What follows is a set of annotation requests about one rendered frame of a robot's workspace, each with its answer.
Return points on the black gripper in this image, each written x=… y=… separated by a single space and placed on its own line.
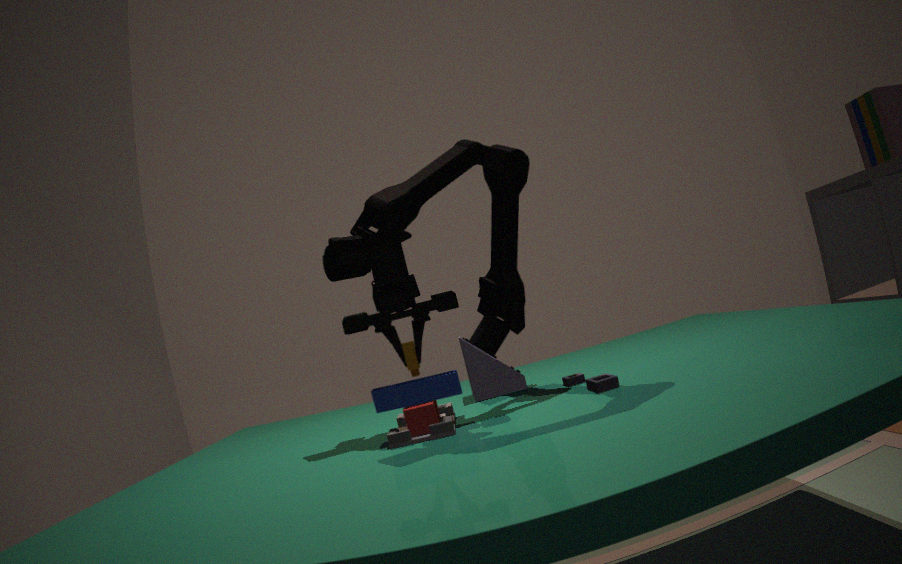
x=419 y=312

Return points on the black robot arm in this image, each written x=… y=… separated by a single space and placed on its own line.
x=393 y=208

